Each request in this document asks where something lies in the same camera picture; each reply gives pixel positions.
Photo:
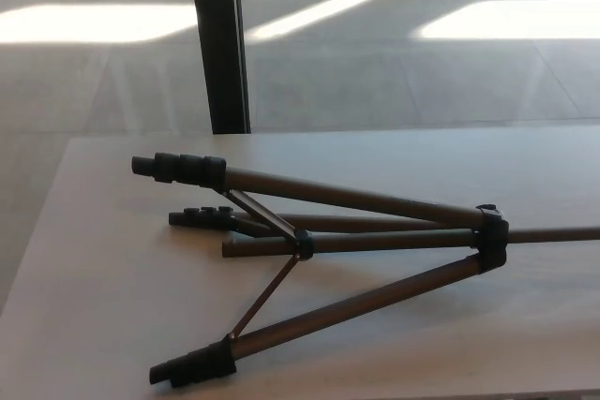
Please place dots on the bronze camera tripod black joints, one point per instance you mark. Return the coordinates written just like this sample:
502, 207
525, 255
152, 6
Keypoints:
375, 241

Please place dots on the black vertical pillar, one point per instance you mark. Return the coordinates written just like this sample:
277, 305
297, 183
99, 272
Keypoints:
220, 44

